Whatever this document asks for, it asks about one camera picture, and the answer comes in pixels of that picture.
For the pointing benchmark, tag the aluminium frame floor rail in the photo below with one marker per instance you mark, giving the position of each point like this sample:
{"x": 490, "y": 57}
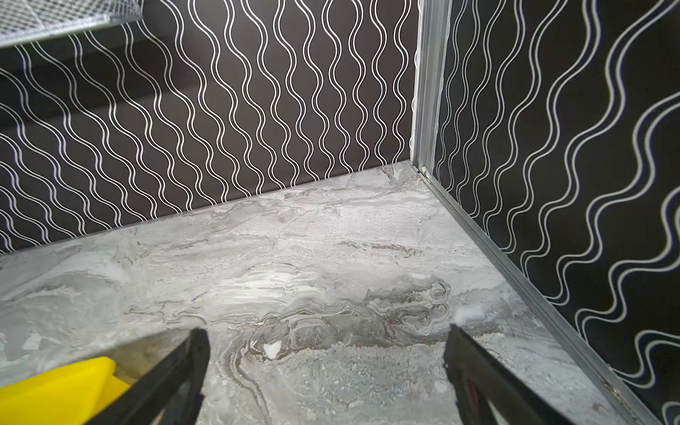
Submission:
{"x": 623, "y": 399}

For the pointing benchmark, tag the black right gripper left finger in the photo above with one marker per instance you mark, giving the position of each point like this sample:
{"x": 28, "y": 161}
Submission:
{"x": 166, "y": 372}

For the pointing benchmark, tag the yellow plastic bin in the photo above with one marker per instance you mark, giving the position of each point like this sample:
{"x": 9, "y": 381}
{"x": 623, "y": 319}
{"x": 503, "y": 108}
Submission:
{"x": 72, "y": 394}

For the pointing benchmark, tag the white wire mesh basket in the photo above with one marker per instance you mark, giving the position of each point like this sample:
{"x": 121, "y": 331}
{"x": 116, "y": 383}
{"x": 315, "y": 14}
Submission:
{"x": 25, "y": 21}

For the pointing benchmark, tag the aluminium frame corner post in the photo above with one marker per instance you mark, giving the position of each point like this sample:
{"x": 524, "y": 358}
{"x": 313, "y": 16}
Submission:
{"x": 430, "y": 60}

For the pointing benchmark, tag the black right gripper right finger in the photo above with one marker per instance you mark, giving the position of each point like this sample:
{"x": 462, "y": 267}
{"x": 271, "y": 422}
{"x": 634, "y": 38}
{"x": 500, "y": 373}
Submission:
{"x": 484, "y": 386}

